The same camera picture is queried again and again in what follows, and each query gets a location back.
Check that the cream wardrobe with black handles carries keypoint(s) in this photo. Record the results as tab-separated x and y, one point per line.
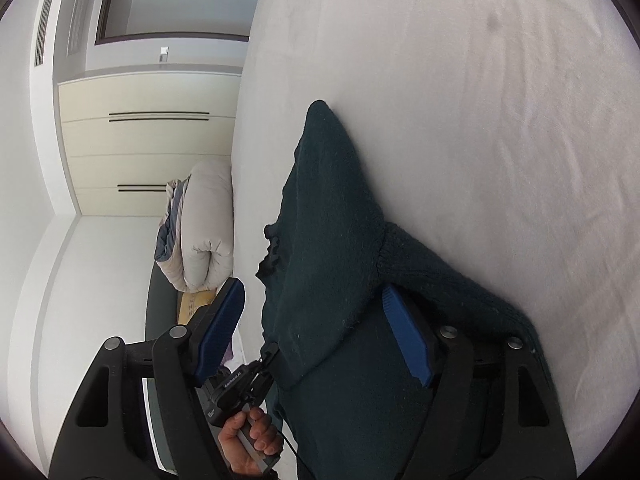
126	135

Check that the dark grey padded headboard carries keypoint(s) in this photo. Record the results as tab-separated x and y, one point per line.
162	305

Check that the wall air vent grille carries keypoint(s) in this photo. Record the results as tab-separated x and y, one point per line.
41	32

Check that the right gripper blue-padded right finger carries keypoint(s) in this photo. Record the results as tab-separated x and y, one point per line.
493	412

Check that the person's left hand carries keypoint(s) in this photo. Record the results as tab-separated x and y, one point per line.
247	437

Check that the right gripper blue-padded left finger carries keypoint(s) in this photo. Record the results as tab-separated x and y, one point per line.
105	434

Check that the dark green knit sweater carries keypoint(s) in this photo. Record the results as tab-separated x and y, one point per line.
342	385

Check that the yellow patterned cushion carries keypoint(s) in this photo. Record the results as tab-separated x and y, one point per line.
190	302

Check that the dark-framed doorway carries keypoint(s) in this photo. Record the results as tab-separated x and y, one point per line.
175	5

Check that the folded beige duvet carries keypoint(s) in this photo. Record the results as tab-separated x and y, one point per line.
194	242

